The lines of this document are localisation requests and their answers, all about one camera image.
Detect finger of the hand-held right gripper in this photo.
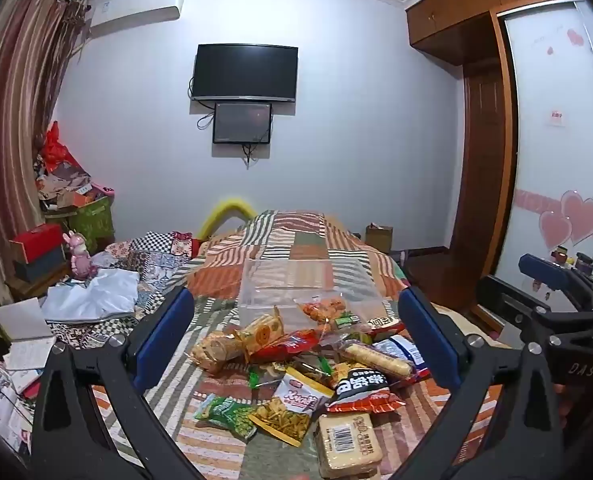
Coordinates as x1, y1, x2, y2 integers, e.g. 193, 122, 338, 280
475, 275, 580, 348
518, 253, 593, 311

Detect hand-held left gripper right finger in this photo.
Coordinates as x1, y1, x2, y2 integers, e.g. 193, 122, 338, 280
387, 286, 565, 480

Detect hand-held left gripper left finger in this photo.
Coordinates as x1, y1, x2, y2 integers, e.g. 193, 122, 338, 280
29, 285, 204, 480

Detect blue white snack packet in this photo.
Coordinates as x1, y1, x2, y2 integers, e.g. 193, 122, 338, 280
374, 335, 431, 382

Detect red packet with black label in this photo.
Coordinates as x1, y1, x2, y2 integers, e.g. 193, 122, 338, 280
367, 315, 402, 336

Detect green pea snack packet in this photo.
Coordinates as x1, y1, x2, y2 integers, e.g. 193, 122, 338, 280
194, 395, 260, 443

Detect red noodle snack packet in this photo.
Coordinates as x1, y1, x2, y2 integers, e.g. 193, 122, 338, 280
249, 330, 322, 363

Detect clear plastic container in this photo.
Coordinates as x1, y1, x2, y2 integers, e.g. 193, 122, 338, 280
237, 258, 372, 333

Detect round cracker clear packet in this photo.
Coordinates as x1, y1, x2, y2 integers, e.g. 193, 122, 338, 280
186, 330, 250, 373

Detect long wafer biscuit packet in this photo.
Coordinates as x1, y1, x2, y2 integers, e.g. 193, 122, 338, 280
341, 342, 412, 378

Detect checkered patchwork quilt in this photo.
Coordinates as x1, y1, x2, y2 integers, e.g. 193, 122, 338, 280
51, 230, 202, 351

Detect white folded cloth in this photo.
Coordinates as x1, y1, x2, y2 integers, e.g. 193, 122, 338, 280
41, 267, 140, 323

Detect black orange chip packet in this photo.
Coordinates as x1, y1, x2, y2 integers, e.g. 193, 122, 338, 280
327, 367, 407, 413

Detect yellow smiley biscuit packet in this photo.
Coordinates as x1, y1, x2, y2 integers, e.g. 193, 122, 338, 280
241, 307, 287, 361

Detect orange snack balls packet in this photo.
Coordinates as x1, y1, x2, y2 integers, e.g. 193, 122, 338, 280
296, 297, 350, 327

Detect pink toy rabbit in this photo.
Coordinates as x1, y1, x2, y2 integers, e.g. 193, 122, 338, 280
65, 230, 98, 280

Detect brown paper bag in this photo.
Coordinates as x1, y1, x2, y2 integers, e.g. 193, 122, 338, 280
365, 222, 395, 253

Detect yellow green snack packet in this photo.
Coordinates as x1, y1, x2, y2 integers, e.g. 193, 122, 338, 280
296, 355, 340, 386

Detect wooden wardrobe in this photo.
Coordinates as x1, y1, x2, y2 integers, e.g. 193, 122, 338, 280
404, 0, 585, 331

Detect beige cracker packet with barcode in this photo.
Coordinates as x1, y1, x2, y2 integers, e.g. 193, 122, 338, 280
317, 412, 382, 480

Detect green storage box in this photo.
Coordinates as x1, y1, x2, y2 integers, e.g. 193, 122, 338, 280
44, 195, 116, 256

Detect white heart print sliding door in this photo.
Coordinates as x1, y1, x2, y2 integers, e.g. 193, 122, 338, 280
497, 0, 593, 301

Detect yellow foam tube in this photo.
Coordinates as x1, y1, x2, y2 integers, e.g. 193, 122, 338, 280
199, 199, 254, 243

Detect orange yellow stick snack packet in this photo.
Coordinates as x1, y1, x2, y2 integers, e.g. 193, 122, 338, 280
249, 367, 335, 448

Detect dark grey box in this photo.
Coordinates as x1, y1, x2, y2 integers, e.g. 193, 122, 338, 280
14, 250, 71, 283

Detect white notebook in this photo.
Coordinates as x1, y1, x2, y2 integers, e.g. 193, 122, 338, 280
0, 297, 52, 343

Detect red box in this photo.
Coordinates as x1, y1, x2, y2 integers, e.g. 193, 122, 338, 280
9, 224, 64, 263

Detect pile of household clutter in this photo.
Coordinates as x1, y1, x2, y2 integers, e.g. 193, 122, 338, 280
34, 155, 108, 211

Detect red plastic bag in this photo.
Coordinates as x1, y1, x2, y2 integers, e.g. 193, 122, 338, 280
41, 121, 84, 173

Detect striped brown curtain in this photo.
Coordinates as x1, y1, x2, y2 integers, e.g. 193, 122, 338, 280
0, 0, 84, 306

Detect white air conditioner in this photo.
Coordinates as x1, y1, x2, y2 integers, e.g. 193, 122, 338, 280
89, 0, 186, 28

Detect small black wall monitor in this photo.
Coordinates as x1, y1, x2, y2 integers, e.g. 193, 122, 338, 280
212, 102, 273, 145

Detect black wall television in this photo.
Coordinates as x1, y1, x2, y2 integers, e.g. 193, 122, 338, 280
190, 44, 299, 103

